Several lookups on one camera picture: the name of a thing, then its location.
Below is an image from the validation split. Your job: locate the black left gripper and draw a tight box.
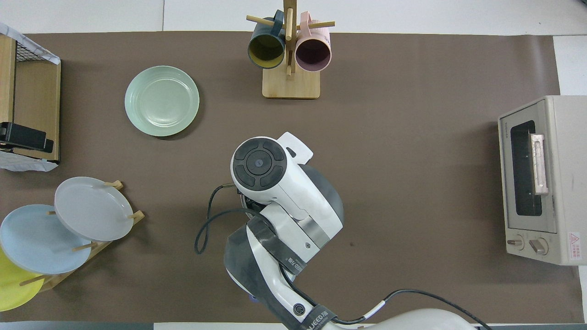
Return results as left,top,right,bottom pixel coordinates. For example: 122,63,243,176
0,122,55,154

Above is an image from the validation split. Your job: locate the grey plate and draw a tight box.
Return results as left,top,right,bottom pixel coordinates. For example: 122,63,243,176
54,177,134,242

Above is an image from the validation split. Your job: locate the light blue plate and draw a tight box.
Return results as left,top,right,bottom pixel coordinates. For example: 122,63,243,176
0,204,92,275

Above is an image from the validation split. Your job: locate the wooden plate rack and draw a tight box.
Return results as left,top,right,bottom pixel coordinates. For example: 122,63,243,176
18,180,145,294

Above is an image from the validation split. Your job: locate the pale green plate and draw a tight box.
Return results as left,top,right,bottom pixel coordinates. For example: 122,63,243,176
125,66,200,137

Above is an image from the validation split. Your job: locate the yellow plate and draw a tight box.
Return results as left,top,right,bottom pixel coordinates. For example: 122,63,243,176
0,250,45,312

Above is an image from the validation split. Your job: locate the wooden shelf unit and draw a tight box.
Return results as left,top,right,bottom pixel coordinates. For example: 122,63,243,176
0,34,61,164

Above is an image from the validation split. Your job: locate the dark teal mug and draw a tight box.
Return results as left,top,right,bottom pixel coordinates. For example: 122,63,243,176
248,10,286,69

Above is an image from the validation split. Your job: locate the wooden mug rack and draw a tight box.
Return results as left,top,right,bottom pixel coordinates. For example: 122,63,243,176
246,0,335,99

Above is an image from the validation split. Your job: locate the pink mug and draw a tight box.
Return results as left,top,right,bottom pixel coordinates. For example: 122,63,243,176
295,11,332,72

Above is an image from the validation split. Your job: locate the brown table mat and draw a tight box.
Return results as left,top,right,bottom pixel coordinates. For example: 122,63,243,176
0,31,561,324

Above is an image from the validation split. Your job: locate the beige toaster oven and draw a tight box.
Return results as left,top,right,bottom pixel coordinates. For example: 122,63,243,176
498,95,587,265

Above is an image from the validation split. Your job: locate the black wire basket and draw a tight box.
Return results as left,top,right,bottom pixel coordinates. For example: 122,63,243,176
13,36,55,64

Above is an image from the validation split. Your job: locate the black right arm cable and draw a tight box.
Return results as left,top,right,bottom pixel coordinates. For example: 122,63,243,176
194,183,494,330

